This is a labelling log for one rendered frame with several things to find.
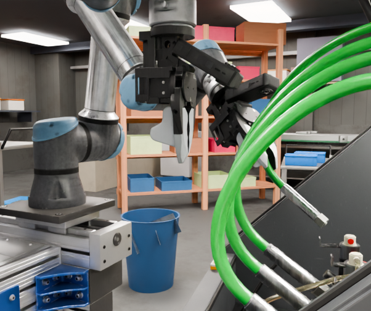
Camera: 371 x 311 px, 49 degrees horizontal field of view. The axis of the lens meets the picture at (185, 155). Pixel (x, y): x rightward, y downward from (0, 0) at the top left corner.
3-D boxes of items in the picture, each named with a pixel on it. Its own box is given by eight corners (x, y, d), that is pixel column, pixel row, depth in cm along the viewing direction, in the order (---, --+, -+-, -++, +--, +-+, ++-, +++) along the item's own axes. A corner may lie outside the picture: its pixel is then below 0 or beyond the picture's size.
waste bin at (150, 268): (196, 279, 316) (196, 207, 310) (167, 303, 276) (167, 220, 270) (142, 268, 338) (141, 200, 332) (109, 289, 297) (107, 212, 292)
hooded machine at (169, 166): (203, 176, 843) (203, 110, 829) (190, 180, 789) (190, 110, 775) (174, 174, 873) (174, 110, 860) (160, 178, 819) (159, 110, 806)
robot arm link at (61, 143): (24, 167, 109) (21, 116, 107) (66, 162, 119) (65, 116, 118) (50, 171, 101) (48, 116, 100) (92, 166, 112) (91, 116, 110)
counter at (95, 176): (165, 173, 883) (165, 135, 875) (93, 192, 667) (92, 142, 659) (135, 171, 918) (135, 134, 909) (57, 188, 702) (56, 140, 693)
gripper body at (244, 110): (243, 154, 85) (224, 113, 91) (271, 127, 80) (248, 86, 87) (217, 148, 80) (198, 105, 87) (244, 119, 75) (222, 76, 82)
